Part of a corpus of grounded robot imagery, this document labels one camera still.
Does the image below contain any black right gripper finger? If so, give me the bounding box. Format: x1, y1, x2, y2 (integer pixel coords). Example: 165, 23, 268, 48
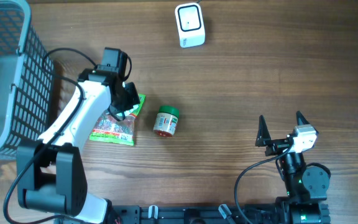
296, 111, 310, 126
255, 115, 272, 147

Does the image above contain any green snack bag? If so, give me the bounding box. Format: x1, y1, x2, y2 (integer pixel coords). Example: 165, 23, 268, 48
89, 94, 145, 146

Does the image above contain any green lid spice jar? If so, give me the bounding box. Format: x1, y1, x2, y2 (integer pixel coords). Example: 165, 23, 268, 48
154, 105, 179, 137

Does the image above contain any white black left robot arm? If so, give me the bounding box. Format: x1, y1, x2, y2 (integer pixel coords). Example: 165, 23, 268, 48
11, 69, 140, 223

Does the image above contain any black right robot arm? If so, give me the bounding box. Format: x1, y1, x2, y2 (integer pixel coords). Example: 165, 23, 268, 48
255, 111, 331, 223

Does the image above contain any white barcode scanner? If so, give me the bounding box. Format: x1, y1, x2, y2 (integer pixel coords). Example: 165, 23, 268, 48
175, 2, 206, 48

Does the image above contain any grey plastic basket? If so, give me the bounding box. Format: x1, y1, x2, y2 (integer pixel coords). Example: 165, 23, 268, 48
0, 0, 54, 160

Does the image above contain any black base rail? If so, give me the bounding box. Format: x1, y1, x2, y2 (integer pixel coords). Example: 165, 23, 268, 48
53, 203, 331, 224

